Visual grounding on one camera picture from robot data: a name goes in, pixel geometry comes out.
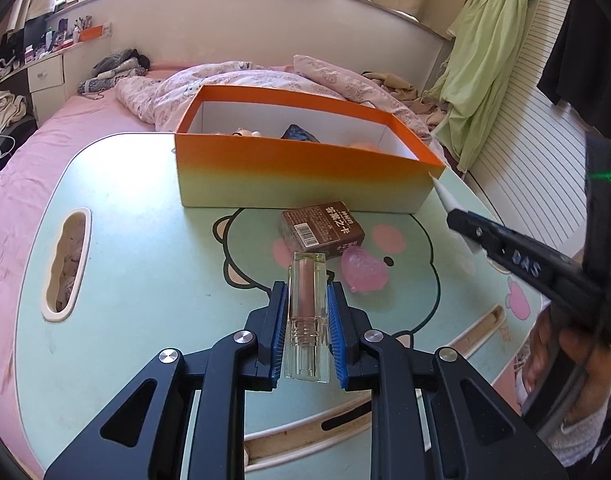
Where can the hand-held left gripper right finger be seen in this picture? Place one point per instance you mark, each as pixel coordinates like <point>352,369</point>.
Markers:
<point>335,340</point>

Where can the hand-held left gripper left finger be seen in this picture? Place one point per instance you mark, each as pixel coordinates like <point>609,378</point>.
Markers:
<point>275,340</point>

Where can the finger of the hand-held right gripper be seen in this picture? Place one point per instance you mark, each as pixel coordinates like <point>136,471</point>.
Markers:
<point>478,232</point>

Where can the pink jelly toy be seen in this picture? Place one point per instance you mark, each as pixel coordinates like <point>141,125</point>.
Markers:
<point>363,270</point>

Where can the brown card box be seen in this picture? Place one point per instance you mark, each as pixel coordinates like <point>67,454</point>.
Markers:
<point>320,225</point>

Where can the brown capybara plush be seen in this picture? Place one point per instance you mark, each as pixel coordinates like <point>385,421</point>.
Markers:
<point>365,146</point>

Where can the orange cardboard box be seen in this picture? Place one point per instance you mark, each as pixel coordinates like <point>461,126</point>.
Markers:
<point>295,175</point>

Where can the green cartoon desktop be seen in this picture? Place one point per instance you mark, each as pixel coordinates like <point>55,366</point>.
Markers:
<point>150,260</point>

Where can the person's right hand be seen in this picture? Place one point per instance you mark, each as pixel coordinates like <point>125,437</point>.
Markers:
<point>590,370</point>

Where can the white slatted radiator cover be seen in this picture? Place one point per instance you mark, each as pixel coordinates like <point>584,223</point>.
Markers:
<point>535,150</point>

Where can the tan crumpled clothes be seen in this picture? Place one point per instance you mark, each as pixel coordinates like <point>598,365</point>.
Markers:
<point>395,85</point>

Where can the light green hanging cloth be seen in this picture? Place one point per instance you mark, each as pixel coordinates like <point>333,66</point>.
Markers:
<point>485,60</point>

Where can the black hanging garment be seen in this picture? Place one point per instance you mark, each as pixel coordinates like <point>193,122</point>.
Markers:
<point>585,70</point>

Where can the pink floral quilt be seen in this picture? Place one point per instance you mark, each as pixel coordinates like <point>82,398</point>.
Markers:
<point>245,77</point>

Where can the pink bed sheet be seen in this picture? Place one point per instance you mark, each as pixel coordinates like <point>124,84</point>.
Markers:
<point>60,125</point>

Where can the gray knit clothes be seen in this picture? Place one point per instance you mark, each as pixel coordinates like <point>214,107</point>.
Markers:
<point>115,60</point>

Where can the cream nightstand with drawer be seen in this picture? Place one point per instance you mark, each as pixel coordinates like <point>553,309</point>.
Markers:
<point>45,75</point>

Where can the orange storage tray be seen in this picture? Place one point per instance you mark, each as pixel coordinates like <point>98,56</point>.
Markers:
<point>95,32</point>

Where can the cream clothes pile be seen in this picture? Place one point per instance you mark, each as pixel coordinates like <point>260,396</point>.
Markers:
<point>3,107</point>

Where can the row of cosmetic bottles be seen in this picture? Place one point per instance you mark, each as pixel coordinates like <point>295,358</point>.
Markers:
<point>55,37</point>

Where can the white shelf unit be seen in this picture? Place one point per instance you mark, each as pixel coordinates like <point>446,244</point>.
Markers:
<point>5,77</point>

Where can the black monitor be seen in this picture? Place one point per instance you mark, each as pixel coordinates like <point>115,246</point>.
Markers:
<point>25,40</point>

